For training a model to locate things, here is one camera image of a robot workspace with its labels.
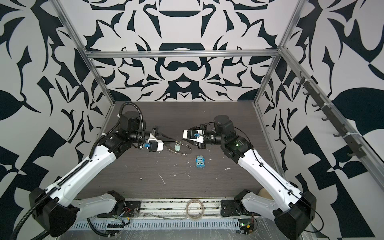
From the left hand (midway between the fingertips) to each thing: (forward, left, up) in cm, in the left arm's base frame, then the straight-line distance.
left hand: (176, 133), depth 65 cm
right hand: (+1, -4, 0) cm, 4 cm away
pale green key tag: (-5, -1, -4) cm, 6 cm away
